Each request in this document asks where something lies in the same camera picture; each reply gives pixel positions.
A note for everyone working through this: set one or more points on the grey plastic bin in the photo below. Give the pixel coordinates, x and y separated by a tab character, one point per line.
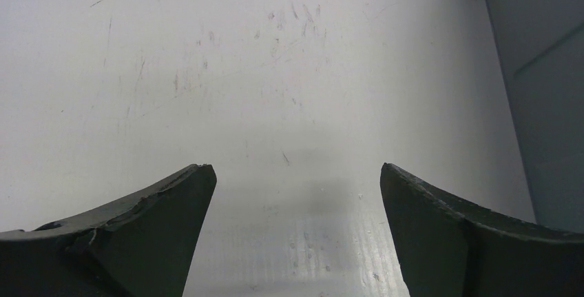
540	48

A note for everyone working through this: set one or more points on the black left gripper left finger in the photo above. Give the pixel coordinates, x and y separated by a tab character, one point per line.
139	245

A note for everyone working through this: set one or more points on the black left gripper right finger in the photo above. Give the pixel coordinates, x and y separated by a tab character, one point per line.
448	246

